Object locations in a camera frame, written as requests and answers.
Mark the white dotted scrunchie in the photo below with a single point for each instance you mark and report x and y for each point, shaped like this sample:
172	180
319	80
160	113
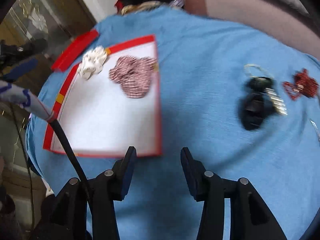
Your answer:
92	62

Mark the pink folded blanket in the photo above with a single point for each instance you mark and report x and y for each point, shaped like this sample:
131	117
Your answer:
272	17

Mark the red checkered scrunchie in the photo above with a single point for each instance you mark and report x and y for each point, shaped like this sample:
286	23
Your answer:
133	74

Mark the red polka dot scrunchie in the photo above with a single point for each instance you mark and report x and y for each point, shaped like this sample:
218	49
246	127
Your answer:
302	85

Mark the blue bed sheet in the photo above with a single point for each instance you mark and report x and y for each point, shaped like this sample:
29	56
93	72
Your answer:
202	78

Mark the red white tray box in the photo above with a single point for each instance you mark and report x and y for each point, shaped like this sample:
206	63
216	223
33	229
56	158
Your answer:
99	120

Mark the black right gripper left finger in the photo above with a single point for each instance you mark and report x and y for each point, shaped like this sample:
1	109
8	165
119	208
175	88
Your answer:
87	212

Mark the silver hair clip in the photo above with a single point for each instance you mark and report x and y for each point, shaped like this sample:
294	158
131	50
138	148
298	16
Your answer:
277	102

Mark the black hair claw clip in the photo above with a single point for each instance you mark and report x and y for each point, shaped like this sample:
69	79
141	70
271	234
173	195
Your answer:
256	106

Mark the red box lid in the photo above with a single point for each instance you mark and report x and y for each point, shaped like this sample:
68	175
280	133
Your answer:
74	50

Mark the wooden glass door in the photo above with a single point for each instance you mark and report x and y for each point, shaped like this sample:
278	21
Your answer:
59	22

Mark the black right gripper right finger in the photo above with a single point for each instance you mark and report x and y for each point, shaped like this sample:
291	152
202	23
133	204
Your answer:
250	216

